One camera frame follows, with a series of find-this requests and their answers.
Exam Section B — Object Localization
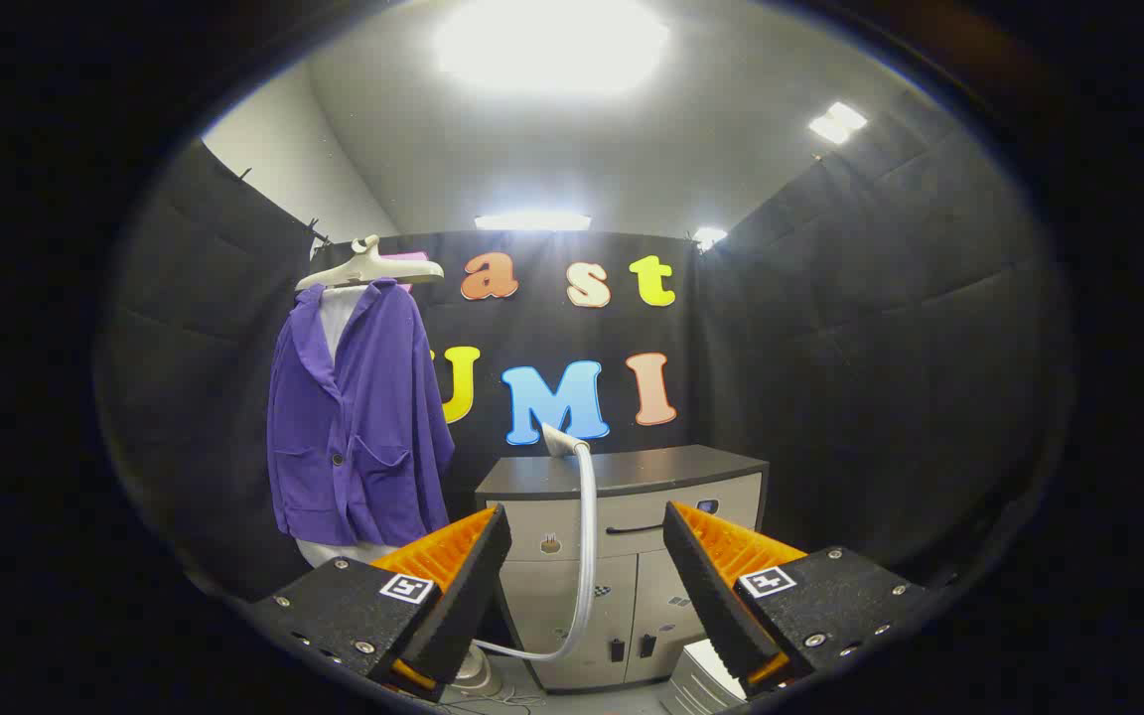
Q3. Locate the garment steamer base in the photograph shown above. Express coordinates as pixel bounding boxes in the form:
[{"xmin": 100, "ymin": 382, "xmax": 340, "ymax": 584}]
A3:
[{"xmin": 448, "ymin": 643, "xmax": 505, "ymax": 698}]

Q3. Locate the long ceiling light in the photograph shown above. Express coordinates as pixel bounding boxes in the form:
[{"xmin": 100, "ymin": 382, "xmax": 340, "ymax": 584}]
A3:
[{"xmin": 475, "ymin": 211, "xmax": 593, "ymax": 232}]

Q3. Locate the grey cabinet with dark top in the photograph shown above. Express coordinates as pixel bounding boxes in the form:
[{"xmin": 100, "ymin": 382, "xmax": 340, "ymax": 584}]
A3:
[{"xmin": 475, "ymin": 445, "xmax": 770, "ymax": 693}]

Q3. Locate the large ceiling light panel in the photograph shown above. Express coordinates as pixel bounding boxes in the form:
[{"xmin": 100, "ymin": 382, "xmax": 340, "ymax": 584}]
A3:
[{"xmin": 433, "ymin": 0, "xmax": 672, "ymax": 95}]

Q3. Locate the white flat board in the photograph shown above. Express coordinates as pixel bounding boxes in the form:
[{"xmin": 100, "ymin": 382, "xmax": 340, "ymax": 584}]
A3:
[{"xmin": 659, "ymin": 639, "xmax": 747, "ymax": 714}]

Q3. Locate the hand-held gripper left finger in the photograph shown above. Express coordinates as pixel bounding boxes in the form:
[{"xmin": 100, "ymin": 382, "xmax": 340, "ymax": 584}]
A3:
[{"xmin": 249, "ymin": 503, "xmax": 513, "ymax": 704}]

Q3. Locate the white clothes hanger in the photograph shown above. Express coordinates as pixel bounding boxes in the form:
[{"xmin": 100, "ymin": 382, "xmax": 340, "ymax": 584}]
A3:
[{"xmin": 295, "ymin": 235, "xmax": 445, "ymax": 292}]

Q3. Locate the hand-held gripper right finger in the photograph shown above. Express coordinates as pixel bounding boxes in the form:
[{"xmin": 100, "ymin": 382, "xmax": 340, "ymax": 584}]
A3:
[{"xmin": 662, "ymin": 500, "xmax": 930, "ymax": 701}]

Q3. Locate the purple corduroy jacket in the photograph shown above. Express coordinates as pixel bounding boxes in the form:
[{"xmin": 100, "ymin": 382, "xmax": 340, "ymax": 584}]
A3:
[{"xmin": 267, "ymin": 279, "xmax": 456, "ymax": 548}]

